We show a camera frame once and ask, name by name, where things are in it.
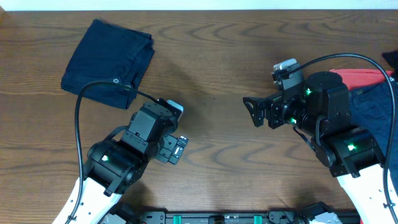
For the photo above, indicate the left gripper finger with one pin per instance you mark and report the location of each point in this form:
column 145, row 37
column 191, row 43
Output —
column 182, row 141
column 176, row 154

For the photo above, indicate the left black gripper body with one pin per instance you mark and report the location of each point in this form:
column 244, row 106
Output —
column 170, row 149

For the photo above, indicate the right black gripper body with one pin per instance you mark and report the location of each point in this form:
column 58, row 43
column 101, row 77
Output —
column 277, row 111

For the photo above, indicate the navy blue shorts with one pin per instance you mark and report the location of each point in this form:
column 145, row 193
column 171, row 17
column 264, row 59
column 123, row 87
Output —
column 108, row 53

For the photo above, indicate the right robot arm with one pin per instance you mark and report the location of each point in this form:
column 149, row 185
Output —
column 319, row 107

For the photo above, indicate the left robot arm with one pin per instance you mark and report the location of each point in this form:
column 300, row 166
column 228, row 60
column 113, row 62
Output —
column 118, row 161

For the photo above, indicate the red cloth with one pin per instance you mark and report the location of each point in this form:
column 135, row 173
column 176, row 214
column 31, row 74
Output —
column 357, row 78

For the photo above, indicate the black garment at edge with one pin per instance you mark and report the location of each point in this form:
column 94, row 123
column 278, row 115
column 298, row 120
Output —
column 391, row 58

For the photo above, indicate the black mounting rail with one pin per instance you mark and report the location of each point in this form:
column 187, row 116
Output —
column 315, row 213

